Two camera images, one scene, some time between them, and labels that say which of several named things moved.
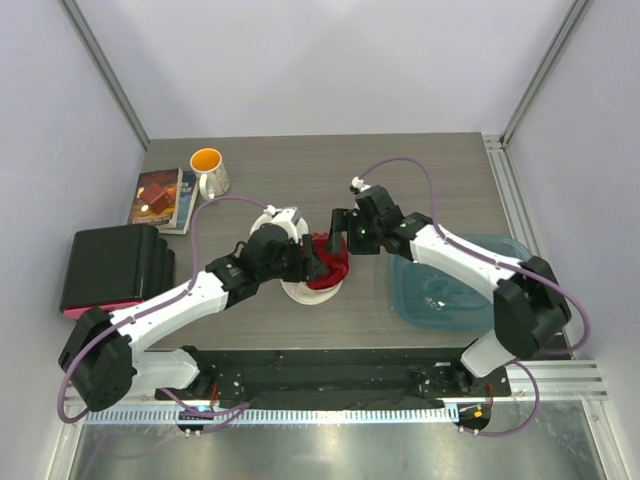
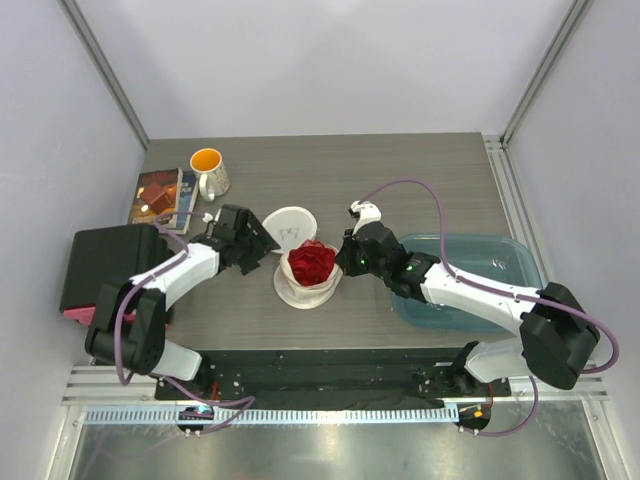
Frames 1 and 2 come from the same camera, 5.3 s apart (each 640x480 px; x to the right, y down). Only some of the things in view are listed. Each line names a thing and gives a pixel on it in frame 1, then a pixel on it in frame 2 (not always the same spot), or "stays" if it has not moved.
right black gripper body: x=363 y=236 to x=355 y=262
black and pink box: x=113 y=268 stays
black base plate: x=284 y=378 stays
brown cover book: x=156 y=197 stays
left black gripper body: x=290 y=265 to x=247 y=255
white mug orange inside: x=214 y=180 stays
